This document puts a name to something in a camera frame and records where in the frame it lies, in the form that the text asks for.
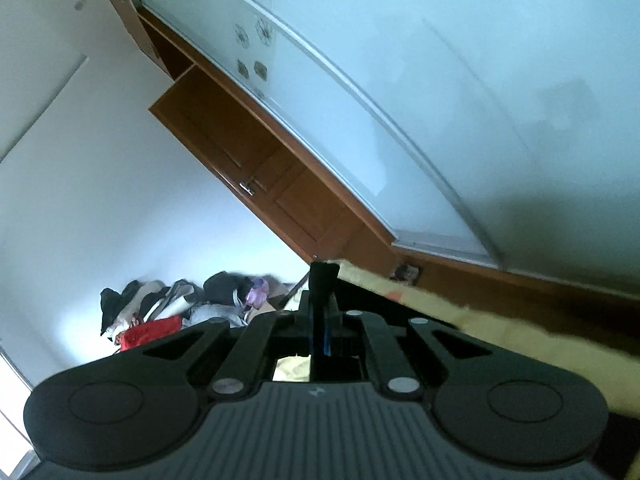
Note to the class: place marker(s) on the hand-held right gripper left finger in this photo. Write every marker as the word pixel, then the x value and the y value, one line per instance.
pixel 316 290

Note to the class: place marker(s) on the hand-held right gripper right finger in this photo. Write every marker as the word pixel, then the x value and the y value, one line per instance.
pixel 331 290

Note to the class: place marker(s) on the pile of clothes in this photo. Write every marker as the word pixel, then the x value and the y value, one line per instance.
pixel 220 290

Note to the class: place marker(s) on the brown wooden door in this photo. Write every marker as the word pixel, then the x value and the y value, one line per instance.
pixel 290 190

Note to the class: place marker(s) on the red jacket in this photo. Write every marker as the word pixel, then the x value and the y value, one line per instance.
pixel 150 332

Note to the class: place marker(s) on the yellow carrot printed bed sheet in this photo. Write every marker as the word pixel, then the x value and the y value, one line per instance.
pixel 500 322

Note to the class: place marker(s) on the wardrobe with frosted sliding doors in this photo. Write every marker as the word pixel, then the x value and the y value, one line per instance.
pixel 400 60

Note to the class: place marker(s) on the window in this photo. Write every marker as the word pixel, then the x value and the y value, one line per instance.
pixel 12 410

